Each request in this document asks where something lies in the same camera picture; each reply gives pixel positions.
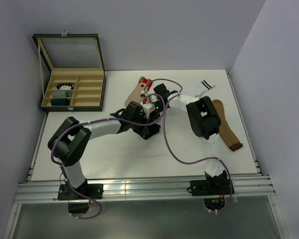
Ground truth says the black white rolled sock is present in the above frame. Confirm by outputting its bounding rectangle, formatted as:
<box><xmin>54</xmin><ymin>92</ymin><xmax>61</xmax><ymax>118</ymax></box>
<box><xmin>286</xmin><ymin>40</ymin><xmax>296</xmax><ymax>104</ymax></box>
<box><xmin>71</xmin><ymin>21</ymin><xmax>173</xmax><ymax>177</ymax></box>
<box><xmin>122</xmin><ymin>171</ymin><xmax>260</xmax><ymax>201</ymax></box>
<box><xmin>56</xmin><ymin>83</ymin><xmax>74</xmax><ymax>91</ymax></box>

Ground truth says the purple cable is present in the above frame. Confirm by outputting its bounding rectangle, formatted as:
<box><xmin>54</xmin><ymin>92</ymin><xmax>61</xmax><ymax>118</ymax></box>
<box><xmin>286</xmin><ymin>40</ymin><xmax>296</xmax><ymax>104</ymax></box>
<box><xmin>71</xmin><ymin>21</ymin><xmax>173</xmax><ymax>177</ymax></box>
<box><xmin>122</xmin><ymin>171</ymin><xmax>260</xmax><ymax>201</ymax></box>
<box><xmin>143</xmin><ymin>78</ymin><xmax>235</xmax><ymax>214</ymax></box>
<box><xmin>51</xmin><ymin>93</ymin><xmax>169</xmax><ymax>220</ymax></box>

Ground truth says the beige reindeer sock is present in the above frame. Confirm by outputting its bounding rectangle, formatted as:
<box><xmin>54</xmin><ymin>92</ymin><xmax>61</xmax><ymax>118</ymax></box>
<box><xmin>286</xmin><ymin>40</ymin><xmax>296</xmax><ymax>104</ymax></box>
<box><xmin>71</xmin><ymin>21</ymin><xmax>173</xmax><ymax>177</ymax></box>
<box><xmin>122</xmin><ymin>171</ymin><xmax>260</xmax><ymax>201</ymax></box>
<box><xmin>125</xmin><ymin>77</ymin><xmax>152</xmax><ymax>107</ymax></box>

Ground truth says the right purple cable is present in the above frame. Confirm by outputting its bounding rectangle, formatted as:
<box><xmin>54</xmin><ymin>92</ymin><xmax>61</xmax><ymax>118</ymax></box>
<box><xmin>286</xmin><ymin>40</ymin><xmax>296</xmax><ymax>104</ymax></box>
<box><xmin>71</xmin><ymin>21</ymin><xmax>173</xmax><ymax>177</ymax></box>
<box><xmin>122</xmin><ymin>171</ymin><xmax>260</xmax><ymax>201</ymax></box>
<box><xmin>143</xmin><ymin>78</ymin><xmax>235</xmax><ymax>214</ymax></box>

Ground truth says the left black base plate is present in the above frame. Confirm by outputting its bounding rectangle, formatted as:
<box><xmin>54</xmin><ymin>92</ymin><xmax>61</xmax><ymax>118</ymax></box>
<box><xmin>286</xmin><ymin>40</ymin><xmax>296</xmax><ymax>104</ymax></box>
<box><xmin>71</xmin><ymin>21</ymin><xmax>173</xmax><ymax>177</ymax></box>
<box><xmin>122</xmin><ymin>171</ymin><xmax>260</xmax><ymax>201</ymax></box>
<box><xmin>57</xmin><ymin>183</ymin><xmax>104</xmax><ymax>214</ymax></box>

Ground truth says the grey rolled sock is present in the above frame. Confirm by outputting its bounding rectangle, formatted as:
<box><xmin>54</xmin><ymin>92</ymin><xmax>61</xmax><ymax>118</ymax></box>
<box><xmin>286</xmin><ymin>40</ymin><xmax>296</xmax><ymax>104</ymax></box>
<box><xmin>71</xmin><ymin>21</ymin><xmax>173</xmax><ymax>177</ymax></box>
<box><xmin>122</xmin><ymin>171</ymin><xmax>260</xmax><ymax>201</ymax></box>
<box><xmin>51</xmin><ymin>90</ymin><xmax>72</xmax><ymax>98</ymax></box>

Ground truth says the brown sock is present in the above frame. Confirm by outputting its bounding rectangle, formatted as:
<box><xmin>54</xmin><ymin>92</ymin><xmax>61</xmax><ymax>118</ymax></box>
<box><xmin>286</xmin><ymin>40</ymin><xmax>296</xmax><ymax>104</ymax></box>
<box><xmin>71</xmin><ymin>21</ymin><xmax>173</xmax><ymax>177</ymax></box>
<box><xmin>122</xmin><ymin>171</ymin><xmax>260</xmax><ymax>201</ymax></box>
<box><xmin>212</xmin><ymin>100</ymin><xmax>243</xmax><ymax>152</ymax></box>

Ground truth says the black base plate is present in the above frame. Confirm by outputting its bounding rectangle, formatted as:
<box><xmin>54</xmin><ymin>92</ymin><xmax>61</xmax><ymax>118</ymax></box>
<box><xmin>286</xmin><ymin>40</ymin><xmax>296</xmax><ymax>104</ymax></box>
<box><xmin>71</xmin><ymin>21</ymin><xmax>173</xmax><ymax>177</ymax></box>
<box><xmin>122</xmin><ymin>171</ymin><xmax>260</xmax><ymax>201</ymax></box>
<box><xmin>57</xmin><ymin>183</ymin><xmax>104</xmax><ymax>214</ymax></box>
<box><xmin>186</xmin><ymin>178</ymin><xmax>234</xmax><ymax>209</ymax></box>

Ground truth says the white striped sock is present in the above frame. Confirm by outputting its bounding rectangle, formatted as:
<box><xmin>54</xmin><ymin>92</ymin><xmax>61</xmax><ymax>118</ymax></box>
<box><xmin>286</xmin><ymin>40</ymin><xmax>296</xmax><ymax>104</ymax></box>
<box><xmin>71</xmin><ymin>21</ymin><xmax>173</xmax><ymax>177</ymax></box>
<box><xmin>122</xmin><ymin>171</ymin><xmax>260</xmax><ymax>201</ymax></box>
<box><xmin>186</xmin><ymin>80</ymin><xmax>215</xmax><ymax>98</ymax></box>

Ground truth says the black compartment storage box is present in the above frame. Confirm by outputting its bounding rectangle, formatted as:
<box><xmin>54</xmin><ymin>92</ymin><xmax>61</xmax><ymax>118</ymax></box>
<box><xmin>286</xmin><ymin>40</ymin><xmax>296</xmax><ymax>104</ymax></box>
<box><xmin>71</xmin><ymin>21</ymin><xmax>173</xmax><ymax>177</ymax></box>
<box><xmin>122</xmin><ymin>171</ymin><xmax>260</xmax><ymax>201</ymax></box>
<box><xmin>32</xmin><ymin>31</ymin><xmax>106</xmax><ymax>113</ymax></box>

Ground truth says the dark green rolled sock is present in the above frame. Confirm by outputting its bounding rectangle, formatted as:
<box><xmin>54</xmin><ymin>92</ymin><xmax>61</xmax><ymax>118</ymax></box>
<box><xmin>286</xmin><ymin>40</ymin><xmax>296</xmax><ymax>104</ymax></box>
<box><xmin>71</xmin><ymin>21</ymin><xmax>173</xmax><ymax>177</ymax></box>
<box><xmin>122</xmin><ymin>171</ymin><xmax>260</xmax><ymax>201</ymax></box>
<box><xmin>51</xmin><ymin>98</ymin><xmax>70</xmax><ymax>106</ymax></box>

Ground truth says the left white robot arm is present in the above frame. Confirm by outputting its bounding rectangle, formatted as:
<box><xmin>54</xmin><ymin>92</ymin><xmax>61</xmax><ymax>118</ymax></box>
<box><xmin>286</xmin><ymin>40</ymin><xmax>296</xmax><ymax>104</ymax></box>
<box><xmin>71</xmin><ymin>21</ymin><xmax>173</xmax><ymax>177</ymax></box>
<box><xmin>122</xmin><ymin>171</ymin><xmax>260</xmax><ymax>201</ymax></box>
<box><xmin>48</xmin><ymin>101</ymin><xmax>164</xmax><ymax>199</ymax></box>

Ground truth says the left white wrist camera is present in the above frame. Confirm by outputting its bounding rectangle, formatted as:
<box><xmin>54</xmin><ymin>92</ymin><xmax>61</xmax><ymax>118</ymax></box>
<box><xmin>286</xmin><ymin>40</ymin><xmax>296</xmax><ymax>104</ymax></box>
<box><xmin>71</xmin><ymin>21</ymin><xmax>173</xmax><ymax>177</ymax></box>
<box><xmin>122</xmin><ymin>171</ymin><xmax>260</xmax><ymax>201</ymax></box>
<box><xmin>141</xmin><ymin>99</ymin><xmax>155</xmax><ymax>118</ymax></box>

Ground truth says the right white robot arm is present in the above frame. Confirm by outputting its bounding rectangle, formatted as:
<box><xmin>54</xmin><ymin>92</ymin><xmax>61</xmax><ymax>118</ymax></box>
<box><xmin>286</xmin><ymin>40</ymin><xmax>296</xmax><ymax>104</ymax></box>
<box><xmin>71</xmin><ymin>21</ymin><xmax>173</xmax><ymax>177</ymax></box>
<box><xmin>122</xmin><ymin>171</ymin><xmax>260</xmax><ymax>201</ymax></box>
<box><xmin>154</xmin><ymin>84</ymin><xmax>231</xmax><ymax>194</ymax></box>

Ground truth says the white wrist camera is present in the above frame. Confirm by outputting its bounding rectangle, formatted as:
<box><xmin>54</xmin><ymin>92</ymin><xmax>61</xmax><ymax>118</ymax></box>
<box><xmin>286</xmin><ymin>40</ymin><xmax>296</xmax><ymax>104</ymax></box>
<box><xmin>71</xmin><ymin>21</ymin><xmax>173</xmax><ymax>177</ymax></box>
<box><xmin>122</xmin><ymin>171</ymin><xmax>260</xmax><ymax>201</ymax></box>
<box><xmin>141</xmin><ymin>99</ymin><xmax>155</xmax><ymax>118</ymax></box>
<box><xmin>141</xmin><ymin>90</ymin><xmax>146</xmax><ymax>99</ymax></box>

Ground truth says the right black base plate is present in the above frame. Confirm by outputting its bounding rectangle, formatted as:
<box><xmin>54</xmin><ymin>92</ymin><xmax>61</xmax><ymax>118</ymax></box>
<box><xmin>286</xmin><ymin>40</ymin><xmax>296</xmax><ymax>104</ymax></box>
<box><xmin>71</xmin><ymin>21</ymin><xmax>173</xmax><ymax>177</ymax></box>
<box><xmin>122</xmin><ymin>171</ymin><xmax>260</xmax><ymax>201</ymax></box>
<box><xmin>186</xmin><ymin>178</ymin><xmax>234</xmax><ymax>209</ymax></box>

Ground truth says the aluminium mounting rail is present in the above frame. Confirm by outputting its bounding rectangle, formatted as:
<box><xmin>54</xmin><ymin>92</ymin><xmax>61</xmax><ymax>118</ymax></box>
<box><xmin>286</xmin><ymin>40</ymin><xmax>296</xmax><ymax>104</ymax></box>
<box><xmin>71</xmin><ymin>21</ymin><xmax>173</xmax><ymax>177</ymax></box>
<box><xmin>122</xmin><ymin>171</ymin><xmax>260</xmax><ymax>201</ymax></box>
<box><xmin>13</xmin><ymin>175</ymin><xmax>276</xmax><ymax>204</ymax></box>

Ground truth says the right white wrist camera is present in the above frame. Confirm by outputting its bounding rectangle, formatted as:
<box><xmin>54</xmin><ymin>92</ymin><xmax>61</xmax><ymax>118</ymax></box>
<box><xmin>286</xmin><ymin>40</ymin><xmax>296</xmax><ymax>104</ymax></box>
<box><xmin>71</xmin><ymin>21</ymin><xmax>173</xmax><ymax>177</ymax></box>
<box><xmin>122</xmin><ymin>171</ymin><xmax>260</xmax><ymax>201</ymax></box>
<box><xmin>141</xmin><ymin>90</ymin><xmax>146</xmax><ymax>99</ymax></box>

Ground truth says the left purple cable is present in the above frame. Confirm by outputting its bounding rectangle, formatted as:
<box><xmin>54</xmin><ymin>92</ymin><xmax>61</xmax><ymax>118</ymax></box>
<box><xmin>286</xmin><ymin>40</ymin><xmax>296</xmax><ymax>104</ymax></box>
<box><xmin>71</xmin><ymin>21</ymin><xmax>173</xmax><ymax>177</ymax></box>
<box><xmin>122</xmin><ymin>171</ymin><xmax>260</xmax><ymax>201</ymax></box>
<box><xmin>51</xmin><ymin>93</ymin><xmax>169</xmax><ymax>220</ymax></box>

